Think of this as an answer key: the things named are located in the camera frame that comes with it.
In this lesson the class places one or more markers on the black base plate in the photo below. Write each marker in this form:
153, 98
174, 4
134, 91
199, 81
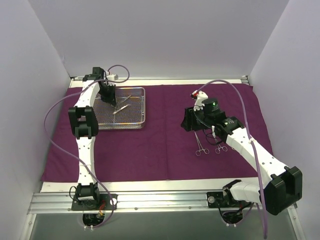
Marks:
103, 202
217, 199

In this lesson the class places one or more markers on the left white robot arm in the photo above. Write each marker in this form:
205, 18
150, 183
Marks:
85, 128

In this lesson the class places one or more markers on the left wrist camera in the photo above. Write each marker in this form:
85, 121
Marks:
112, 77

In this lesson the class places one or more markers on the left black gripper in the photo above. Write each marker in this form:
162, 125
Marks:
108, 92

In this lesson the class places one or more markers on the purple cloth wrap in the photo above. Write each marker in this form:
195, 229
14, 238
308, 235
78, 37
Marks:
162, 149

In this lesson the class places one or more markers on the steel scissors top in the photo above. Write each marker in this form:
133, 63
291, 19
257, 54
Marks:
121, 108

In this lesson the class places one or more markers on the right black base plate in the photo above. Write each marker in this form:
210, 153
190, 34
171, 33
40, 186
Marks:
217, 199

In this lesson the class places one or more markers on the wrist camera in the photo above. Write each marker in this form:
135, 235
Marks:
112, 77
199, 97

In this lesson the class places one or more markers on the wire mesh instrument tray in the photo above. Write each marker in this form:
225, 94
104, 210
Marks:
132, 117

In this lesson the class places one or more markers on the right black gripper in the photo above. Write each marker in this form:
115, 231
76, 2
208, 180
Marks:
189, 119

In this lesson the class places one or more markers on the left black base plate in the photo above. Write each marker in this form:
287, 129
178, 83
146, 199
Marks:
103, 202

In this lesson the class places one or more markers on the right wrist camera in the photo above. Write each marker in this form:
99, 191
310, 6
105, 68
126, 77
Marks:
199, 97

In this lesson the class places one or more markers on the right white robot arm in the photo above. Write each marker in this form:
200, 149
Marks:
279, 186

